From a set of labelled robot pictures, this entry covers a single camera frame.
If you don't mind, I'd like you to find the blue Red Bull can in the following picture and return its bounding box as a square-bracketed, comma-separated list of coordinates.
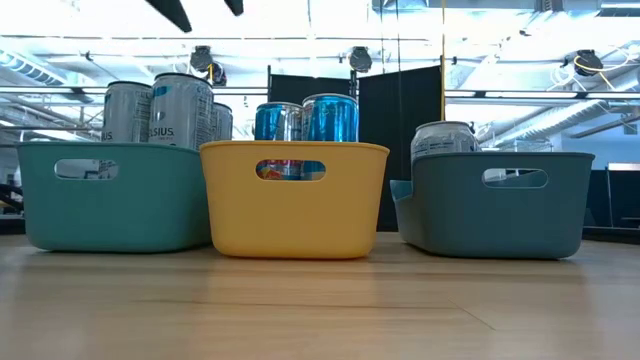
[301, 92, 360, 182]
[253, 101, 305, 182]

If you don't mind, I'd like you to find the green plastic bin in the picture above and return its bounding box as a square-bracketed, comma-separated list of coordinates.
[16, 141, 214, 254]

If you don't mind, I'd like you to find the yellow plastic bin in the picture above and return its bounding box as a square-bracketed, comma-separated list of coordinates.
[199, 140, 391, 261]

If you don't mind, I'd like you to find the silver-top Spindrift can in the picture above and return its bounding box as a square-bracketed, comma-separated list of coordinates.
[409, 120, 482, 164]

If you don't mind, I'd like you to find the blue-grey plastic bin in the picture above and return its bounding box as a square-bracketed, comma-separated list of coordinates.
[389, 151, 596, 260]

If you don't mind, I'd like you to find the grey overhead beam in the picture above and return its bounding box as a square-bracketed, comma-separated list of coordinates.
[0, 84, 640, 100]

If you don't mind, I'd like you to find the grey horizontal pipe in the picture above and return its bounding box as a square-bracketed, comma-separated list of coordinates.
[0, 123, 105, 134]

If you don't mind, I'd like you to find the black folding screen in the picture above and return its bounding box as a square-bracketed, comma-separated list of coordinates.
[267, 64, 446, 234]

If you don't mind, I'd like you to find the black low partition panel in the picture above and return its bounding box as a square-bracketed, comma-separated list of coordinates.
[582, 168, 640, 230]

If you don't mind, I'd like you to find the black ceiling cable reel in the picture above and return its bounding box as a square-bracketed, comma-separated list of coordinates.
[348, 45, 374, 75]
[192, 44, 215, 73]
[208, 62, 229, 87]

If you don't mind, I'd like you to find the ribbed ventilation duct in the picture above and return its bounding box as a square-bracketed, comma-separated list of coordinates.
[0, 47, 69, 87]

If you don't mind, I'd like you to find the white ceiling duct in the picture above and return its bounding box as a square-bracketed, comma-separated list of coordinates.
[492, 98, 640, 146]

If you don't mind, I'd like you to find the cable reel with yellow cord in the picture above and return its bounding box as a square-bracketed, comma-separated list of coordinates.
[573, 48, 605, 77]

